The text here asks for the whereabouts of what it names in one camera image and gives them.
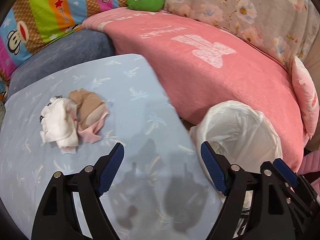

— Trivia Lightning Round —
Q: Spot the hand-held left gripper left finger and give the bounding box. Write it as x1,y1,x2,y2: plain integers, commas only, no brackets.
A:
31,142,125,240

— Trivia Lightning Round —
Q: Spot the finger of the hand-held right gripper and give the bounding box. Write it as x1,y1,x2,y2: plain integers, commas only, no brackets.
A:
273,158,314,195
285,185,313,233

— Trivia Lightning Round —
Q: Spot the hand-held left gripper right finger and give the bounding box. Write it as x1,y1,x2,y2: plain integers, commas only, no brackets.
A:
201,141,297,240

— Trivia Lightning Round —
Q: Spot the light pink cloth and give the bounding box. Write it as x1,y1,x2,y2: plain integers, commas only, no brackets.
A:
75,105,110,144

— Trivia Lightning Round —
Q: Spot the white bin with plastic liner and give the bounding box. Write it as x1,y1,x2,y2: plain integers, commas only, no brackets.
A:
189,100,283,210

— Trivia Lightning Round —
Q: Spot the white cloth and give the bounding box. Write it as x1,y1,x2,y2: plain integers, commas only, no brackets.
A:
39,96,81,155

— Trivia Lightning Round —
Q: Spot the beige sheer stocking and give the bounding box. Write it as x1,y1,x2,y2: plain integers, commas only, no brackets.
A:
68,89,108,130

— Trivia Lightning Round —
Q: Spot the pink chair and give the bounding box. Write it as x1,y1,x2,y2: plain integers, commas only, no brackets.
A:
299,150,320,178

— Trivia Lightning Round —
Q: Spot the light blue printed cloth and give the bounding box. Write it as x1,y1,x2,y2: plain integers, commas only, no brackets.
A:
0,53,225,240

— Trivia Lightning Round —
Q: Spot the pink printed pillow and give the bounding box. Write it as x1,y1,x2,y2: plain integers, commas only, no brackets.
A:
292,55,317,140

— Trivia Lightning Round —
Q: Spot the pink blanket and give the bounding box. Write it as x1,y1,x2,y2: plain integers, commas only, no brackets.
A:
82,7,309,173

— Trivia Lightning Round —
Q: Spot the blue-grey cushion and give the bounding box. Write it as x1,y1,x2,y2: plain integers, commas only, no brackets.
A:
6,29,115,100

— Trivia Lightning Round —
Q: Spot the grey floral quilt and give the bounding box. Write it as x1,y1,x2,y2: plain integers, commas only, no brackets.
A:
136,0,320,68

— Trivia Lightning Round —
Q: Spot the colourful monkey cartoon pillow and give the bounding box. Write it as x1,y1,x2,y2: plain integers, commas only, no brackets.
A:
0,0,137,100

